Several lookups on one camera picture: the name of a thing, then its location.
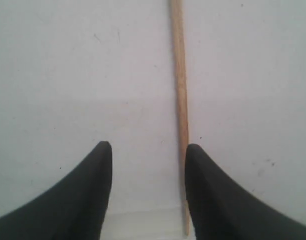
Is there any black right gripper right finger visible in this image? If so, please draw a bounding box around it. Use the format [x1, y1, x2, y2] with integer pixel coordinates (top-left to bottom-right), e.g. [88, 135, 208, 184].
[185, 144, 306, 240]

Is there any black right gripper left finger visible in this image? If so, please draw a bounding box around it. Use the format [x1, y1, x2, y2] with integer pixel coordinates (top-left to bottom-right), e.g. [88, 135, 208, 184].
[0, 141, 112, 240]

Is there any crosswise wooden chopstick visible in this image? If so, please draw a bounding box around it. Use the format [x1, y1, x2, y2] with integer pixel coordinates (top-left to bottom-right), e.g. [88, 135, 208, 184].
[170, 0, 190, 236]

